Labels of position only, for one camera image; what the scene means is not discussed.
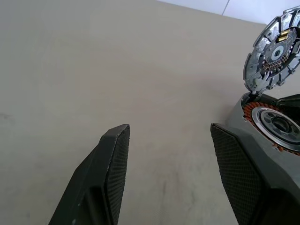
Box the silver spoked hinged lid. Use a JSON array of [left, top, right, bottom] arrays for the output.
[[242, 6, 300, 91]]

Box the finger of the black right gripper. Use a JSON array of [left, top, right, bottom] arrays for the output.
[[269, 93, 300, 111]]

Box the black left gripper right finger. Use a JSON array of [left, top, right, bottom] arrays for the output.
[[210, 123, 300, 225]]

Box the grey round motor housing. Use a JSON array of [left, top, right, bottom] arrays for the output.
[[225, 90, 300, 191]]

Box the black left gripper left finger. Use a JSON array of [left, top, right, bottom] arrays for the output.
[[48, 123, 130, 225]]

